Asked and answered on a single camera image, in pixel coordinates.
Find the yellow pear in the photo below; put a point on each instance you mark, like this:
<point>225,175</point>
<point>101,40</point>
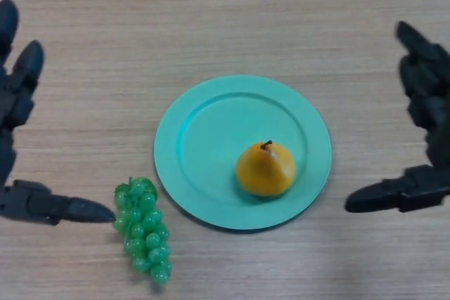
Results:
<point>263,173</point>

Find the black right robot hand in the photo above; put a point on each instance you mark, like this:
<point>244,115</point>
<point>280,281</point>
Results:
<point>436,110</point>

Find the round teal plate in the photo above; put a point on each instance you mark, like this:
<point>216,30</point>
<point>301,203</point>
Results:
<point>211,138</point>

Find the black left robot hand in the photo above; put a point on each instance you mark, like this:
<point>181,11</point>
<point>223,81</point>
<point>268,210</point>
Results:
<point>7,145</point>

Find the green grape bunch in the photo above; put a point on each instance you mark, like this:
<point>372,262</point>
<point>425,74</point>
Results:
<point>147,240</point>

